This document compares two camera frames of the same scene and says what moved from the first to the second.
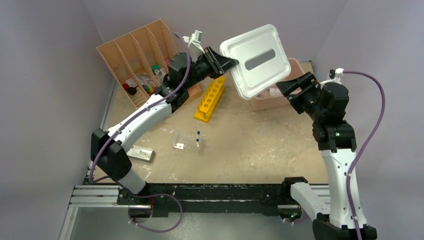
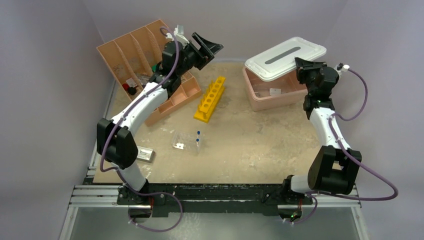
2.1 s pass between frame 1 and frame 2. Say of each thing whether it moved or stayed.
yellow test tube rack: stayed
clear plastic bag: stayed
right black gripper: moved
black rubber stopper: stayed
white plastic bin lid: moved
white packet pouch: stayed
